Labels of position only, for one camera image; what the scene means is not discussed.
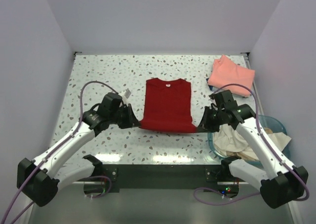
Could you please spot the folded salmon pink t shirt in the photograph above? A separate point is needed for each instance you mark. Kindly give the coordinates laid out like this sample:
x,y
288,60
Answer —
x,y
226,72

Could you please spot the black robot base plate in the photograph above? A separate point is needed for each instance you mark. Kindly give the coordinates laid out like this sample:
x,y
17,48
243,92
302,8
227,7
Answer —
x,y
115,177

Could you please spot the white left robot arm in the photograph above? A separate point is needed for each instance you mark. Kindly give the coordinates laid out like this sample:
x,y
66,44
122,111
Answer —
x,y
41,178

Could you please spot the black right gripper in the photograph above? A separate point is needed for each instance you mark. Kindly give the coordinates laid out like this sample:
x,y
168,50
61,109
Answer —
x,y
205,124

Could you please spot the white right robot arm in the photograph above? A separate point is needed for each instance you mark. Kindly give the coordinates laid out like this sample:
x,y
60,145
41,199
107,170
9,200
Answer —
x,y
266,154

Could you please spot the teal plastic laundry basket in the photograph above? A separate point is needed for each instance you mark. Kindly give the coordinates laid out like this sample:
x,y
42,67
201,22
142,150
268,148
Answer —
x,y
266,121

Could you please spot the cream t shirt in basket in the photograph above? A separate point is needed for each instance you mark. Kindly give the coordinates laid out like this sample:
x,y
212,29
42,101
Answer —
x,y
229,142

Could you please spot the folded blue t shirt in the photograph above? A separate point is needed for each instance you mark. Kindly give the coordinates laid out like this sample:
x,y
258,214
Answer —
x,y
212,88

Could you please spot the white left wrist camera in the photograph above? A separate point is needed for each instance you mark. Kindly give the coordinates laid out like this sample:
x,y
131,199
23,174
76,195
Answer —
x,y
125,94

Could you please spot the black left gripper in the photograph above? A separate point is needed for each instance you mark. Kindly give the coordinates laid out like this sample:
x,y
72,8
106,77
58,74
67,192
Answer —
x,y
131,120

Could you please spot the aluminium frame rail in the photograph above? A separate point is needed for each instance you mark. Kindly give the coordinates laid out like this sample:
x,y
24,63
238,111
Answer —
x,y
175,194

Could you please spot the red t shirt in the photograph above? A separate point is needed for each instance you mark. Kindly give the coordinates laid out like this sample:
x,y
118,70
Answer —
x,y
167,107

